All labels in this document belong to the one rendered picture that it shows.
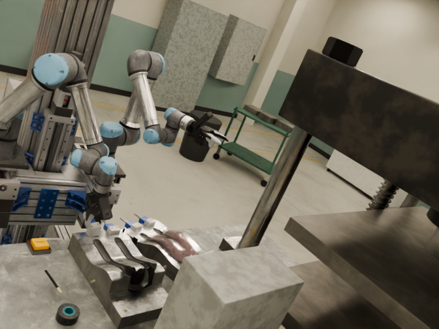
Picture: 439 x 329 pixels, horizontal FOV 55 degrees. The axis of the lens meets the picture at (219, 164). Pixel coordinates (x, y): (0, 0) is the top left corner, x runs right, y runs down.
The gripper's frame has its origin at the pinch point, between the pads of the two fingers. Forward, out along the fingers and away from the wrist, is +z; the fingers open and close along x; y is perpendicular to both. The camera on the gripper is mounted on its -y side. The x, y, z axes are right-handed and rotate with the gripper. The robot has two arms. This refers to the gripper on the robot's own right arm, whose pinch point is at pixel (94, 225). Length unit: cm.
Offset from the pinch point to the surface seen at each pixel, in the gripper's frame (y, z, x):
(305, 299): -88, -44, -27
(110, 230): -1.5, 3.5, -8.3
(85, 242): -5.9, 3.5, 5.4
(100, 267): -24.8, -1.9, 7.7
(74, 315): -40.2, 1.7, 23.5
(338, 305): -94, -43, -39
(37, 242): 3.0, 7.7, 22.9
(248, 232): -67, -58, -11
